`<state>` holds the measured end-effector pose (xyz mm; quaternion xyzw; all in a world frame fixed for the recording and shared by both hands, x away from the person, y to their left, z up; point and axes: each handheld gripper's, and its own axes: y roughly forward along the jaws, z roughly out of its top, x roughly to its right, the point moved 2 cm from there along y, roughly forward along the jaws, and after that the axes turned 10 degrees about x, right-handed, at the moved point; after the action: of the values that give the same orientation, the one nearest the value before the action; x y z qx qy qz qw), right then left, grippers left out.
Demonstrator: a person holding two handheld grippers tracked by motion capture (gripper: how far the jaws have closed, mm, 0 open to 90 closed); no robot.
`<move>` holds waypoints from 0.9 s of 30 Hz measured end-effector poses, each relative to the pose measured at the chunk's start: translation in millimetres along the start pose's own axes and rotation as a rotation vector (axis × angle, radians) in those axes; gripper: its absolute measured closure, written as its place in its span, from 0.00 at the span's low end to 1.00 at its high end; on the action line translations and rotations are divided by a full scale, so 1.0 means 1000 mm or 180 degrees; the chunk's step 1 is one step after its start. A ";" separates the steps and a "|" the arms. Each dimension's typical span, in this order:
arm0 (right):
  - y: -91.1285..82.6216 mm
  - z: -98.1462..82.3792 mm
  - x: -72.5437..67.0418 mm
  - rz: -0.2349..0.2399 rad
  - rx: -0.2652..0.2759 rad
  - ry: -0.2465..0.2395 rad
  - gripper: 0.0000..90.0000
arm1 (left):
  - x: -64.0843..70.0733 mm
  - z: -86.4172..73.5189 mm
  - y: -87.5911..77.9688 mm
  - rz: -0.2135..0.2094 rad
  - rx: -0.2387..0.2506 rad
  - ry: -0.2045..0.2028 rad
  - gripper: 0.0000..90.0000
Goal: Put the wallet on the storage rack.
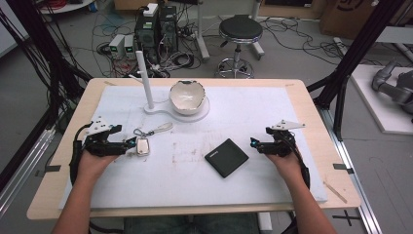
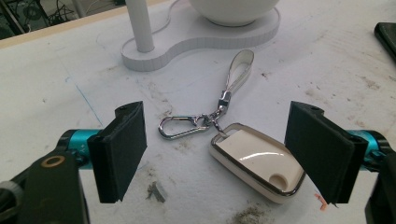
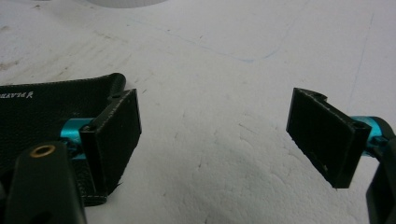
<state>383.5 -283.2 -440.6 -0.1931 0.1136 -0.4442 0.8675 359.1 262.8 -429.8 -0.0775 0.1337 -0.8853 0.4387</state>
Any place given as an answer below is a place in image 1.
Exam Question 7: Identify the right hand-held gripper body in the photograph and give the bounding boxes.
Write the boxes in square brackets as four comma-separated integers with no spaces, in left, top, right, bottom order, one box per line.
[257,119,307,158]

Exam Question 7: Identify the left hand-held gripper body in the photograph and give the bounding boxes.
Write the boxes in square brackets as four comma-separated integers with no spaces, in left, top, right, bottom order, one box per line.
[81,116,131,158]

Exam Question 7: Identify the car key with strap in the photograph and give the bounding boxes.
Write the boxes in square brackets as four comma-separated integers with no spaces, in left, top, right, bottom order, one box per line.
[132,121,174,158]

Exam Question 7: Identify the black square box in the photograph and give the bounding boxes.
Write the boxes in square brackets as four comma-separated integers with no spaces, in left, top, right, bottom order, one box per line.
[204,137,250,179]

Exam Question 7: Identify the white stand with post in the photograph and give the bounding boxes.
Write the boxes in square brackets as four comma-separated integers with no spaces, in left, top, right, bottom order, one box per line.
[128,50,211,124]

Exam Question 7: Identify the white shell-shaped bowl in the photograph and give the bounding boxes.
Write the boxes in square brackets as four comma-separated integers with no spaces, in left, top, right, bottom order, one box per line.
[169,79,207,116]

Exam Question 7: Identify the person's left hand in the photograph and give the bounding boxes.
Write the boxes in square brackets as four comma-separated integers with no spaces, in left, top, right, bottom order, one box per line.
[76,149,120,183]

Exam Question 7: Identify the person's right hand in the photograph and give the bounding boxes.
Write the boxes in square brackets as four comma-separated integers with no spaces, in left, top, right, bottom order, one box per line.
[265,149,305,186]

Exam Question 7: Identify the white table mat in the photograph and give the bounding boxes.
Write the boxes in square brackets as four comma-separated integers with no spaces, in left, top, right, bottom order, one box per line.
[57,85,328,210]

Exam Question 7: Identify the wooden stick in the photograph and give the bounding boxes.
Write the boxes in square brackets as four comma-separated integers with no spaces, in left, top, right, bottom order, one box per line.
[322,180,349,205]

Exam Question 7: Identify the small white power box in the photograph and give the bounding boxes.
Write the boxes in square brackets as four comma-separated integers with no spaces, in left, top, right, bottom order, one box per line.
[108,33,127,60]
[123,34,136,59]

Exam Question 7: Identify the person's jeans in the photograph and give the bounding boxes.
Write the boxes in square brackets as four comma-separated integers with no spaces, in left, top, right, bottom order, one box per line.
[123,213,261,234]

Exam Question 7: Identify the black round stool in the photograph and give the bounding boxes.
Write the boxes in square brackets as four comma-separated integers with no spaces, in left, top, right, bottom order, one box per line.
[215,14,264,79]

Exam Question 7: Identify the white platform board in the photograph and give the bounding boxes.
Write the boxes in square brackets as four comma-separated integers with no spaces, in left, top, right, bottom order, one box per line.
[351,63,413,136]

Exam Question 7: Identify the black computer tower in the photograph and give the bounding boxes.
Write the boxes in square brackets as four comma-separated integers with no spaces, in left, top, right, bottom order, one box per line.
[158,5,179,53]
[133,3,161,62]

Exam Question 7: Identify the cardboard box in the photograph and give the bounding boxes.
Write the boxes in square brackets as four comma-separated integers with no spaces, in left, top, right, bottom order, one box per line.
[319,0,400,41]

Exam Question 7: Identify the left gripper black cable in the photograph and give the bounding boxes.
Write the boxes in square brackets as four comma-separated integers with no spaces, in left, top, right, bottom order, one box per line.
[69,122,94,186]

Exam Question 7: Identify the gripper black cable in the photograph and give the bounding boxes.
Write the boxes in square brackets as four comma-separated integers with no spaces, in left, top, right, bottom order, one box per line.
[69,122,94,186]
[282,130,312,190]

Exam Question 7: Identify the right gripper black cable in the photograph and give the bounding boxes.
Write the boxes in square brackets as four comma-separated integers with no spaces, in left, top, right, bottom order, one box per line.
[282,130,312,190]

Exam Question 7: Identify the white table leg frame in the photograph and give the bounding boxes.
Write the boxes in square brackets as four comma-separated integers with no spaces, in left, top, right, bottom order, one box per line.
[194,0,211,62]

